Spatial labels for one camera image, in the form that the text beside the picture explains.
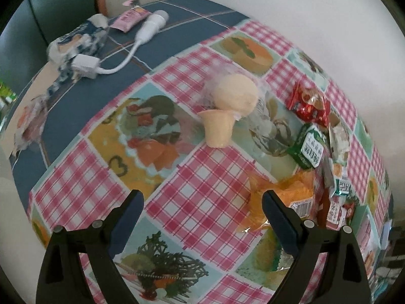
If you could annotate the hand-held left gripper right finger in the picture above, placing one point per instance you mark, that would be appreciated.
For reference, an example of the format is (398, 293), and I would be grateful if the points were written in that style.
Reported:
(278, 221)

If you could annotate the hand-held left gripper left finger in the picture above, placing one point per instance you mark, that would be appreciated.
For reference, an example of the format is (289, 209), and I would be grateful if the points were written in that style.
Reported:
(126, 224)

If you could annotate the orange snack packet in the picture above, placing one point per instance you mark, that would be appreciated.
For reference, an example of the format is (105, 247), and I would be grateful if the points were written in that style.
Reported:
(291, 190)

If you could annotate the peach pudding cup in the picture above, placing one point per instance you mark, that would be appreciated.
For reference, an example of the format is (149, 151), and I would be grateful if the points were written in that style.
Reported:
(218, 129)

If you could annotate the cream bun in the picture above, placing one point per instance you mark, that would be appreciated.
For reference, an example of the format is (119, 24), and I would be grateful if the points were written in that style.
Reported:
(235, 93)

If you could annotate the small green white packet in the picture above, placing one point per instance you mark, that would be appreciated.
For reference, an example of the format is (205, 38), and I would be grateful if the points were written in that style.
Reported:
(343, 186)

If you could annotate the green snack packet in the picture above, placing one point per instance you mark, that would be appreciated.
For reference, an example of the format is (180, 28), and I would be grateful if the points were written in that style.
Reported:
(308, 147)

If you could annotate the pink checked picture tablecloth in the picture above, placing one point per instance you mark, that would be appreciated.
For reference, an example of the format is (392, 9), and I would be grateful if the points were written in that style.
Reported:
(202, 180)

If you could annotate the red snack packet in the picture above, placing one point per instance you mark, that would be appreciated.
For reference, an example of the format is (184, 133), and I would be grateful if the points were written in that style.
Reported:
(308, 104)

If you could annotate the clear wrapped snack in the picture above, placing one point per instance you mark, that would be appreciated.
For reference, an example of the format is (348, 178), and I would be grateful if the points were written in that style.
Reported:
(30, 120)

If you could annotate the green box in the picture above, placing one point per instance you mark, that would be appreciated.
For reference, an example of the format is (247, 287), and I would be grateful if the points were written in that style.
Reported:
(6, 95)

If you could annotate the blue white snack packet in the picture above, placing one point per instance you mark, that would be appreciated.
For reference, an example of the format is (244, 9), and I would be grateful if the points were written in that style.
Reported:
(79, 38)

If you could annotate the pink snack bar packet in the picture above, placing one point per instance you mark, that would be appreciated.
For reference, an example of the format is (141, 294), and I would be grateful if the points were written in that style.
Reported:
(129, 19)

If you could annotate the small pink wrapper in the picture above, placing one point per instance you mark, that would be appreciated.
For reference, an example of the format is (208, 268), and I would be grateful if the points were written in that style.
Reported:
(131, 1)

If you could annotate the grey blue sofa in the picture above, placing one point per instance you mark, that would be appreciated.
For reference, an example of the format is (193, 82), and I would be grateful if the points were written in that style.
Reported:
(47, 12)

